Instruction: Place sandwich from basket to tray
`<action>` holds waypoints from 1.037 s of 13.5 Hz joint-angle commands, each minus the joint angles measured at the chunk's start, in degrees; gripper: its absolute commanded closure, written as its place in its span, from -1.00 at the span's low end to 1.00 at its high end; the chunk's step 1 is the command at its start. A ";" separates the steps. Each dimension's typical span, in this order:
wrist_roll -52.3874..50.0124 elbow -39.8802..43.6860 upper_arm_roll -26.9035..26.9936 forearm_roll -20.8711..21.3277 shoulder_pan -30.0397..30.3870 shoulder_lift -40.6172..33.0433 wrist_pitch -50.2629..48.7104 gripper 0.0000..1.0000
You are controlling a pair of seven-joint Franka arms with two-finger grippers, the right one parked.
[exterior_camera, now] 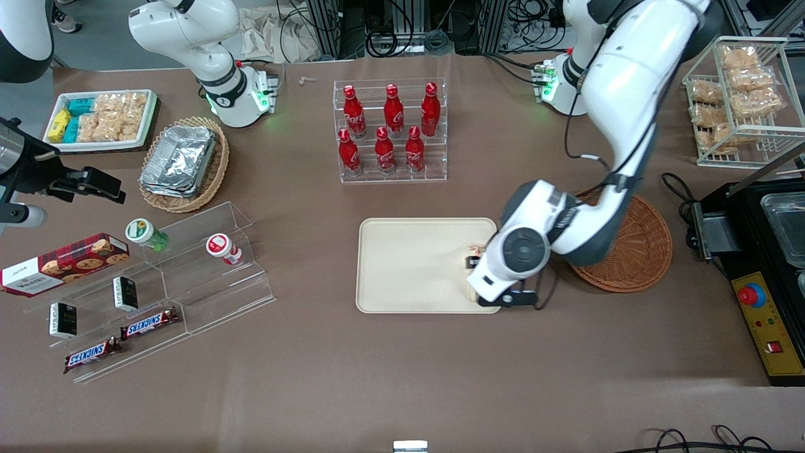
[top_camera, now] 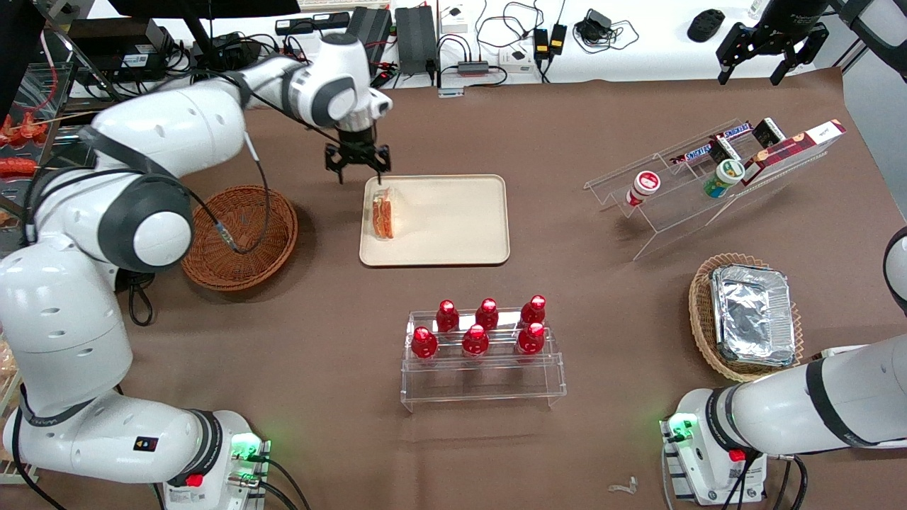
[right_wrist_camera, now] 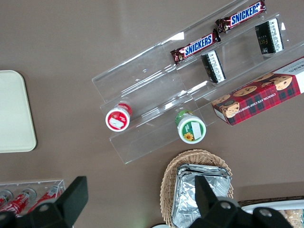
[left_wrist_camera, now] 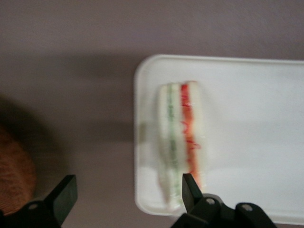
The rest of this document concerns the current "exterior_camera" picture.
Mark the teal snack packet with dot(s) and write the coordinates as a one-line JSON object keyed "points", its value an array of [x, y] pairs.
{"points": [[80, 106], [71, 130]]}

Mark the yellow control box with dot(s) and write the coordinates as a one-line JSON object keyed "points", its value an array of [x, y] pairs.
{"points": [[770, 327]]}

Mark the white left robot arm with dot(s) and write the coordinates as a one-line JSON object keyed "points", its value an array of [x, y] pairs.
{"points": [[629, 75]]}

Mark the black countertop appliance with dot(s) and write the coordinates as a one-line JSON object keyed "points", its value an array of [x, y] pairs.
{"points": [[755, 251]]}

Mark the clear bag of crackers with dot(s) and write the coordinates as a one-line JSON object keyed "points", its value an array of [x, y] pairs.
{"points": [[108, 104], [130, 129], [95, 129], [136, 104]]}

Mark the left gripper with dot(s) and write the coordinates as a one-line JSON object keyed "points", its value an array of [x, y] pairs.
{"points": [[473, 260]]}

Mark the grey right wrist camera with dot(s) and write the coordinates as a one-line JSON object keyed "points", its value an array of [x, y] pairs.
{"points": [[25, 216]]}

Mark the brown round wicker basket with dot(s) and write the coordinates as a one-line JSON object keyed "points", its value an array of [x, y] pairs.
{"points": [[635, 251]]}

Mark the clear acrylic stepped display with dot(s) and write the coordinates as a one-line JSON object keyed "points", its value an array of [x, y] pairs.
{"points": [[207, 296]]}

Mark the grey sneaker shoe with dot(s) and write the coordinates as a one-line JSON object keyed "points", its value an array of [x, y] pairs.
{"points": [[66, 20]]}

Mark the red lid yogurt cup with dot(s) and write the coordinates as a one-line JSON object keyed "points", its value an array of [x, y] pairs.
{"points": [[220, 246]]}

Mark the clear acrylic bottle rack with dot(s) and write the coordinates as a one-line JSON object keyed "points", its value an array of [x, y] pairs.
{"points": [[390, 178]]}

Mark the red tartan cookie box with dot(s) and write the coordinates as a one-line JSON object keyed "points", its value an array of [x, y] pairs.
{"points": [[63, 264]]}

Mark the white rectangular snack tray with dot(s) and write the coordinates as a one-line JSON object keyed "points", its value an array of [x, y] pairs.
{"points": [[100, 145]]}

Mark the yellow snack packet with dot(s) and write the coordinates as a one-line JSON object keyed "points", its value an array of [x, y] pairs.
{"points": [[58, 124]]}

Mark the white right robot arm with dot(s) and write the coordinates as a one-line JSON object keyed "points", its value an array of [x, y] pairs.
{"points": [[188, 31]]}

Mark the red cola bottle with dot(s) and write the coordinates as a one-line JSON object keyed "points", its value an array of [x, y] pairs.
{"points": [[353, 113], [384, 152], [348, 154], [394, 111], [430, 110], [414, 151]]}

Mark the small beige scrap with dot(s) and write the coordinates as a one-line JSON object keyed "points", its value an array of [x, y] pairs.
{"points": [[308, 80]]}

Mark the light oval wicker basket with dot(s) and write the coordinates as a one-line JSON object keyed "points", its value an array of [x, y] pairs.
{"points": [[214, 182]]}

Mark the aluminium foil tray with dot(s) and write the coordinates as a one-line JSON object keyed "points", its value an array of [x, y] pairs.
{"points": [[165, 189], [179, 157]]}

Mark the red emergency stop button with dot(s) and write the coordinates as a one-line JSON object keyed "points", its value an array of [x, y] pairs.
{"points": [[751, 294]]}

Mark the beige plastic serving tray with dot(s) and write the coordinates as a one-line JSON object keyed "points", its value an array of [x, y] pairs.
{"points": [[409, 264]]}

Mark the beige cloth bag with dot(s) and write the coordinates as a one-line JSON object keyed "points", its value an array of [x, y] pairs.
{"points": [[264, 34]]}

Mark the green lid yogurt cup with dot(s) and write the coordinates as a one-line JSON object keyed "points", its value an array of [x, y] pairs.
{"points": [[141, 231]]}

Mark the small black chocolate box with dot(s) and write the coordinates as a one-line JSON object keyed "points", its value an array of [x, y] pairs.
{"points": [[126, 293], [63, 319]]}

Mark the bagged fried snack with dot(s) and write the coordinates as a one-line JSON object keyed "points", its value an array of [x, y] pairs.
{"points": [[739, 56], [705, 92], [726, 139], [707, 117], [751, 79], [758, 102]]}

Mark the Snickers chocolate bar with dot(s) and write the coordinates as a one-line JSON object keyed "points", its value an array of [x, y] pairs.
{"points": [[149, 323], [91, 354]]}

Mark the metal equipment rack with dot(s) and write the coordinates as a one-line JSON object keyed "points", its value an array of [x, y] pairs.
{"points": [[402, 25]]}

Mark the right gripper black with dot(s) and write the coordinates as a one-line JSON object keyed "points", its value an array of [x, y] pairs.
{"points": [[39, 173]]}

